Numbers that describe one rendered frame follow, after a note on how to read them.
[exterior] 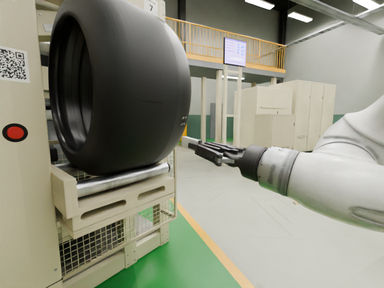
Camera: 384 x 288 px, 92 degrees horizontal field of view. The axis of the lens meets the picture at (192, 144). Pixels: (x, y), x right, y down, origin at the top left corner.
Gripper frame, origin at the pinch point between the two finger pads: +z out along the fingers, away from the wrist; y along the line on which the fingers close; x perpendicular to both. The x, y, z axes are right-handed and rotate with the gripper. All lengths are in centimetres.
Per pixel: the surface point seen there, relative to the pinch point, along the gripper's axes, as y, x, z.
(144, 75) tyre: 10.0, -16.4, 9.2
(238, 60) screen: -365, -115, 196
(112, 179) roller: 13.2, 14.1, 19.1
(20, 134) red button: 32.0, 0.7, 28.0
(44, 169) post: 27.9, 10.5, 27.1
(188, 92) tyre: -6.8, -14.2, 9.3
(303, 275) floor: -102, 100, -29
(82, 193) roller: 21.8, 15.9, 18.6
